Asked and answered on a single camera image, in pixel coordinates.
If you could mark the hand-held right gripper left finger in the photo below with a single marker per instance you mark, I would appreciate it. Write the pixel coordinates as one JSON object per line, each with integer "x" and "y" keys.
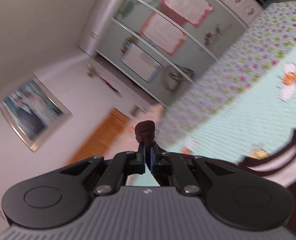
{"x": 143, "y": 155}

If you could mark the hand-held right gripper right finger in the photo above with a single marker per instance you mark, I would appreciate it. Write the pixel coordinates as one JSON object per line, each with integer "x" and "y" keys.
{"x": 152, "y": 157}

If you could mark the red hanging ornament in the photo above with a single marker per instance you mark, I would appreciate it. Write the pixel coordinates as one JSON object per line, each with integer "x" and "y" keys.
{"x": 108, "y": 83}

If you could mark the pink bordered wall poster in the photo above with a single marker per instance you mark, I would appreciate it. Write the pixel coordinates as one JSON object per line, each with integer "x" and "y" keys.
{"x": 188, "y": 3}

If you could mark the grey and brown sweatshirt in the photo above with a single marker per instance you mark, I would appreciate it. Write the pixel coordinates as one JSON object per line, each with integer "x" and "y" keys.
{"x": 145, "y": 130}

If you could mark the pink floral pillow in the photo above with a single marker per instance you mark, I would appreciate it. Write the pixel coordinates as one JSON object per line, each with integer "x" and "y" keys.
{"x": 153, "y": 110}

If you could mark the orange bordered wall poster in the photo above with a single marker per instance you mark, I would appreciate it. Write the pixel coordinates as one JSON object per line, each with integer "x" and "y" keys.
{"x": 163, "y": 33}

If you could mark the sliding door wardrobe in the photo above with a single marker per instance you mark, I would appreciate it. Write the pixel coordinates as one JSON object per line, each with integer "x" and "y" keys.
{"x": 213, "y": 42}

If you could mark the white drawer cabinet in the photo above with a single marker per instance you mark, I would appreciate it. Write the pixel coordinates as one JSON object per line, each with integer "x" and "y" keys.
{"x": 243, "y": 2}

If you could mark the blue bordered wall poster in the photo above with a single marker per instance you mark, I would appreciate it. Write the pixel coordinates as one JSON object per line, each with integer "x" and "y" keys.
{"x": 140, "y": 62}

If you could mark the wooden headboard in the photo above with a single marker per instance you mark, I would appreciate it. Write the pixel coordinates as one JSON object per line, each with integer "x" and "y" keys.
{"x": 100, "y": 140}

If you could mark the framed wall photo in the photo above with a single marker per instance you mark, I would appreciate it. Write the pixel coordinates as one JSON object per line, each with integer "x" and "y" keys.
{"x": 30, "y": 110}

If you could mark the floral bed sheet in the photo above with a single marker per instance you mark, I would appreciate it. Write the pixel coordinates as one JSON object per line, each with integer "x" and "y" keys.
{"x": 263, "y": 42}

